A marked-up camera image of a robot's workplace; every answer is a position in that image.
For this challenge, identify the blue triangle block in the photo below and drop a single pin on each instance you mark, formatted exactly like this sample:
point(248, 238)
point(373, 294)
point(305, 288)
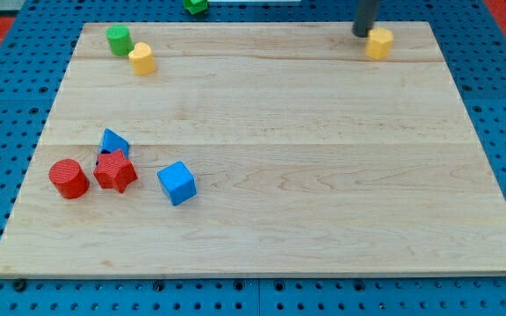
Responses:
point(111, 142)

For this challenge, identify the blue cube block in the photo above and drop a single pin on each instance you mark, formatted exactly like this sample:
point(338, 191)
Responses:
point(177, 182)

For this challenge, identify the red cylinder block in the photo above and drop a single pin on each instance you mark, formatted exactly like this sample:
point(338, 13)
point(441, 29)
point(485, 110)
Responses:
point(68, 178)

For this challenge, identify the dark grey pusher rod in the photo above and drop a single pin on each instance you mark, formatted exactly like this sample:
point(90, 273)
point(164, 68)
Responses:
point(365, 16)

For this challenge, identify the red star block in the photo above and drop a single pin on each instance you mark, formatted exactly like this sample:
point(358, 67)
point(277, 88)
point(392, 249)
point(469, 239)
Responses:
point(114, 171)

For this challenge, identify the green cylinder block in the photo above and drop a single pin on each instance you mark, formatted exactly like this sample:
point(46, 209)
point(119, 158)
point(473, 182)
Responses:
point(119, 39)

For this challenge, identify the light wooden board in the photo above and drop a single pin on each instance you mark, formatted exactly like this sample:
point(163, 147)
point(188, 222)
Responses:
point(310, 161)

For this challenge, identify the yellow hexagon block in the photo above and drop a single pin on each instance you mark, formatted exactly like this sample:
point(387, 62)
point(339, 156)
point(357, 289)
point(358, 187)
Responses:
point(379, 43)

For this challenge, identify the green star block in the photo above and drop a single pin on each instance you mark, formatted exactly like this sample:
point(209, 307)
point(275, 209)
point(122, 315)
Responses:
point(195, 6)

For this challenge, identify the yellow heart block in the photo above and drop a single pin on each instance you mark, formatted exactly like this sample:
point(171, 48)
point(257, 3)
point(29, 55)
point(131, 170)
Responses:
point(142, 59)

